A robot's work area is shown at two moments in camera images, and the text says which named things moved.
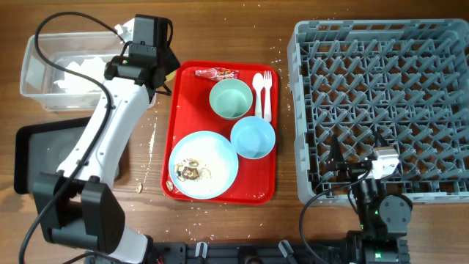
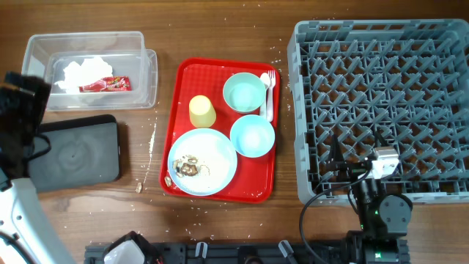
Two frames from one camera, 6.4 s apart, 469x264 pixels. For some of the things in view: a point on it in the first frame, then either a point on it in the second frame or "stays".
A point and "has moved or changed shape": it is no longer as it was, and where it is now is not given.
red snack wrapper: [218, 73] has moved or changed shape
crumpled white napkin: [73, 83] stays
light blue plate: [204, 165] stays
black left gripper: [172, 62] → [37, 100]
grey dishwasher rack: [407, 80] stays
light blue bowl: [253, 137] stays
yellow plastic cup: [170, 78] → [201, 111]
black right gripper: [337, 161] stays
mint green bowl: [231, 98] → [244, 92]
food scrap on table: [139, 188] stays
